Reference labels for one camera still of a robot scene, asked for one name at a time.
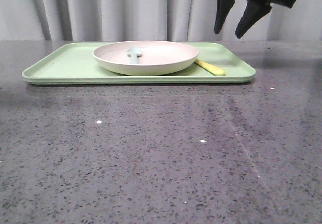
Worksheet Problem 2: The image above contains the grey pleated curtain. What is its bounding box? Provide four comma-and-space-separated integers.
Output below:
0, 0, 322, 42

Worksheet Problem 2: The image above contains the pale pink round plate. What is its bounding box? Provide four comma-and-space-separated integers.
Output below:
93, 41, 199, 76

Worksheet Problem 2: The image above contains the light blue plastic spoon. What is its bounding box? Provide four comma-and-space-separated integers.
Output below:
127, 47, 142, 64

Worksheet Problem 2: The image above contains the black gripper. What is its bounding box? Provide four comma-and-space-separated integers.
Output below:
214, 0, 296, 39

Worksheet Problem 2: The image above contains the light green plastic tray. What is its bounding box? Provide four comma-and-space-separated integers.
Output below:
22, 42, 256, 85

